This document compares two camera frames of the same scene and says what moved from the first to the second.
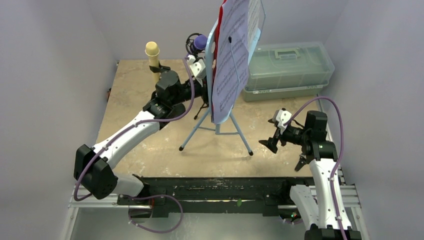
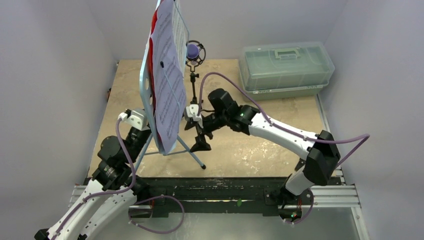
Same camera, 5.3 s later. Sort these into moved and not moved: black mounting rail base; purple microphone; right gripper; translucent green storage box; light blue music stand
Moved: purple microphone; light blue music stand; right gripper
Not moved: black mounting rail base; translucent green storage box
